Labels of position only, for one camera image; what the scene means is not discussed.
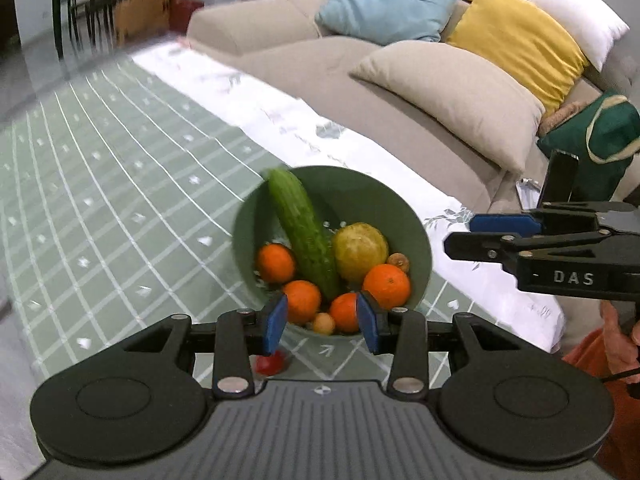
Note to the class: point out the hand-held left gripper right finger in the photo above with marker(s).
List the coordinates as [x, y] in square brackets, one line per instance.
[370, 325]

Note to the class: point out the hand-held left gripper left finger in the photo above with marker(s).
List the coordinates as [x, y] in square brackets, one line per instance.
[274, 325]

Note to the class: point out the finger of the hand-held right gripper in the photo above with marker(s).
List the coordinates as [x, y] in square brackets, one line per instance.
[500, 223]
[475, 249]

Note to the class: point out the orange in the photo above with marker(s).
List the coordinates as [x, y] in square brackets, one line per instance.
[275, 262]
[386, 286]
[345, 314]
[301, 301]

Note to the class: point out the small red fruit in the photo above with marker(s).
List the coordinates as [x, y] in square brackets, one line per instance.
[270, 364]

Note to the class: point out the small tan round fruit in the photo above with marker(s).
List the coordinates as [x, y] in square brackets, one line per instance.
[324, 323]

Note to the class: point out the brown kiwi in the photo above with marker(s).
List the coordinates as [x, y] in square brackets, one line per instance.
[399, 261]

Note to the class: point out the large yellow-green pomelo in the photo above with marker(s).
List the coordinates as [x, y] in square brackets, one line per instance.
[360, 250]

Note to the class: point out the green colander bowl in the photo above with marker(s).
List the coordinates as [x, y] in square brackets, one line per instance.
[390, 200]

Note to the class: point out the green cucumber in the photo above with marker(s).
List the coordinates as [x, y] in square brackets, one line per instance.
[300, 220]

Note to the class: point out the person's right hand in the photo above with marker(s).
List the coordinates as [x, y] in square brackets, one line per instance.
[617, 340]

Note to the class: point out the clear phone stand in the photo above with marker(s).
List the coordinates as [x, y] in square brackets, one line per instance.
[529, 192]

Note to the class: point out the black smartphone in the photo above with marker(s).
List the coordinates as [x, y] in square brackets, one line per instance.
[559, 177]

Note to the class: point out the orange clothing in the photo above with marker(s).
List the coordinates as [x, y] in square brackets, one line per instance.
[585, 360]

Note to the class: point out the brown plush cloth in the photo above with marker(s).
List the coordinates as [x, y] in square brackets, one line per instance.
[565, 115]

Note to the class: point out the beige pillow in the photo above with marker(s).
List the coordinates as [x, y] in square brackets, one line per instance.
[460, 100]

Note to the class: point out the dark green cushion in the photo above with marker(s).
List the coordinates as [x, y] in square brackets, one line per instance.
[600, 130]

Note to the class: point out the yellow pillow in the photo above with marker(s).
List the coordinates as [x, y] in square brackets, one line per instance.
[520, 45]

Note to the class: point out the green checked tablecloth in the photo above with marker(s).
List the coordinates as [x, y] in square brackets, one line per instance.
[125, 185]

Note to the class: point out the white floral cloth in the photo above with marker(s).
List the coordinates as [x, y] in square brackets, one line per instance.
[280, 110]

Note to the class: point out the white pillow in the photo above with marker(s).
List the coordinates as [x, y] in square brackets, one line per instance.
[585, 15]

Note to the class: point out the light blue pillow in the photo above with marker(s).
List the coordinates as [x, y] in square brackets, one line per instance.
[390, 2]

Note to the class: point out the beige sofa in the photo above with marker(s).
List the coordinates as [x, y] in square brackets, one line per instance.
[300, 60]

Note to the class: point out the red bin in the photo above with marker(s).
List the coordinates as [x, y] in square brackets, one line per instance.
[186, 15]

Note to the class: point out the brown cardboard box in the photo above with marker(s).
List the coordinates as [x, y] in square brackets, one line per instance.
[142, 17]

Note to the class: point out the black dining chair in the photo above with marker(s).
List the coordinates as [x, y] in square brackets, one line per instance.
[100, 5]

